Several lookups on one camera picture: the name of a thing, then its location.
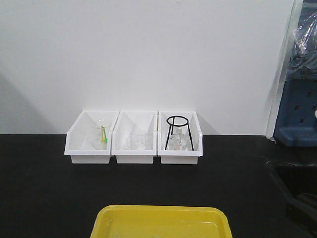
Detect middle white storage bin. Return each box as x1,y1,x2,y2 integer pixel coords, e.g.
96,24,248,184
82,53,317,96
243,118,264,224
111,111,158,164

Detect black wire tripod stand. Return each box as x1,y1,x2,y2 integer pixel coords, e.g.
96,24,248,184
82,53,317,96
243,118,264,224
164,115,194,151

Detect left white storage bin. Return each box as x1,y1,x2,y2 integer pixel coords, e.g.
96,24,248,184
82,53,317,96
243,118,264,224
64,110,119,164

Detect blue perforated equipment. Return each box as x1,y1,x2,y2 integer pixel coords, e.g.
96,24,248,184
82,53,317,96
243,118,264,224
274,0,317,147

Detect glass beaker with sticks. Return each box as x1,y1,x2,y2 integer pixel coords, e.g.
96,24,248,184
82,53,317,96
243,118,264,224
91,119,111,150

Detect clear plastic bag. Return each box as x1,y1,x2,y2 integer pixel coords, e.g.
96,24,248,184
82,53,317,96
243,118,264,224
287,13,317,81

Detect yellow green stirrers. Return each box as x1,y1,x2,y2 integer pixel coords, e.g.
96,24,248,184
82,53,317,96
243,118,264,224
101,125,108,143

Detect yellow plastic tray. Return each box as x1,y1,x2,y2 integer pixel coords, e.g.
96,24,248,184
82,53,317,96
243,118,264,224
90,205,232,238

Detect clear beaker middle bin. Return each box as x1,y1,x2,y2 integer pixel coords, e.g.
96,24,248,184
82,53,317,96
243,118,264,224
126,126,146,150

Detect right white storage bin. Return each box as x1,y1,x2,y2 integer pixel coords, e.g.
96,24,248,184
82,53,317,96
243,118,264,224
157,111,203,165

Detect clear flask right bin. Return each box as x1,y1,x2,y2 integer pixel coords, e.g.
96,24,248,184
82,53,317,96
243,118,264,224
167,127,189,151

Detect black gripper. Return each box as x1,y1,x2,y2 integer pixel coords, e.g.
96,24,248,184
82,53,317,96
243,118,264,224
272,163,317,238

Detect white storage bin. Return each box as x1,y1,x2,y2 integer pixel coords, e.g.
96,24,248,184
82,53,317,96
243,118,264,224
111,111,158,164
64,110,119,164
157,111,203,165

